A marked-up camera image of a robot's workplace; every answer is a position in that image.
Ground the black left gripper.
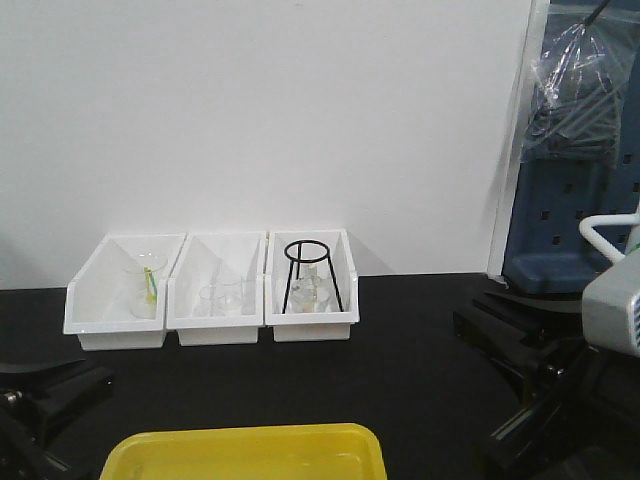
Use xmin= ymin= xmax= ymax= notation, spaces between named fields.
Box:
xmin=1 ymin=358 xmax=114 ymax=479

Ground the white bin left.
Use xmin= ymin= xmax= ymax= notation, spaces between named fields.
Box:
xmin=63 ymin=233 xmax=186 ymax=351

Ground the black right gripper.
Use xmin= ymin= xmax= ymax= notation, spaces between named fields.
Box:
xmin=453 ymin=291 xmax=639 ymax=479

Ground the clear glass beaker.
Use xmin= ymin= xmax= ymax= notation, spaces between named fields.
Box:
xmin=198 ymin=280 xmax=244 ymax=317

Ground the white bin middle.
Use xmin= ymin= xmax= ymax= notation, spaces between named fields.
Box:
xmin=166 ymin=231 xmax=267 ymax=347

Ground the white plastic handle fixture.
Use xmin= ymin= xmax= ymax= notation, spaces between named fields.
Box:
xmin=578 ymin=199 xmax=640 ymax=264

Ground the white bin right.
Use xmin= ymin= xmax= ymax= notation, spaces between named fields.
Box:
xmin=264 ymin=229 xmax=360 ymax=343

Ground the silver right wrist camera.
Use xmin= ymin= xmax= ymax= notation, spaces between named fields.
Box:
xmin=582 ymin=250 xmax=639 ymax=357

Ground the white bin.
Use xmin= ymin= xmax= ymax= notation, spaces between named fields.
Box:
xmin=166 ymin=231 xmax=267 ymax=347
xmin=264 ymin=229 xmax=360 ymax=343
xmin=63 ymin=233 xmax=186 ymax=351

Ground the yellow plastic tray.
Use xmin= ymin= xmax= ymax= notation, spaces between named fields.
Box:
xmin=100 ymin=423 xmax=387 ymax=479

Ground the clear glass flask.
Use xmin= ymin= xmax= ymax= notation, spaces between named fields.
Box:
xmin=289 ymin=264 xmax=333 ymax=313

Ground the black wire tripod stand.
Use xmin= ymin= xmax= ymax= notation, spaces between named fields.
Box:
xmin=281 ymin=239 xmax=344 ymax=314

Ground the clear beaker with green stick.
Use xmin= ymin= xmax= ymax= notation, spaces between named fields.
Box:
xmin=123 ymin=252 xmax=167 ymax=319

